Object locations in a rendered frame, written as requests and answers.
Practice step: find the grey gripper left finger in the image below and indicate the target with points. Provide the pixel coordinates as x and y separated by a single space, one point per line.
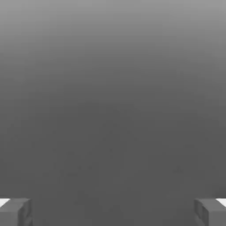
12 213

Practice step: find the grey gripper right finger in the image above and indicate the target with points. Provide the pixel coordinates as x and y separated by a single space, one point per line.
213 214

